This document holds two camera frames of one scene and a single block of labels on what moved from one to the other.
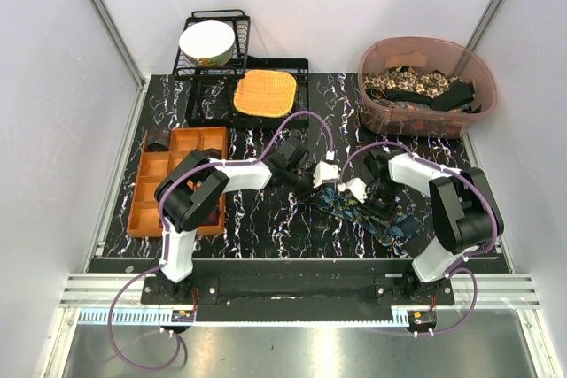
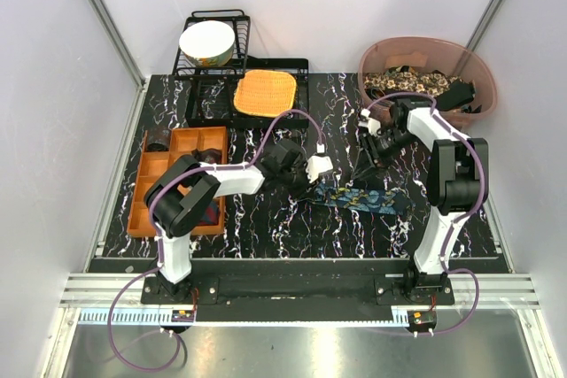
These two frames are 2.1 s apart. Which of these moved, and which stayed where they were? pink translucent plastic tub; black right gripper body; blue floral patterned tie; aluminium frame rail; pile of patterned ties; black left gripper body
Moved: blue floral patterned tie; black right gripper body
Stayed: pink translucent plastic tub; black left gripper body; aluminium frame rail; pile of patterned ties
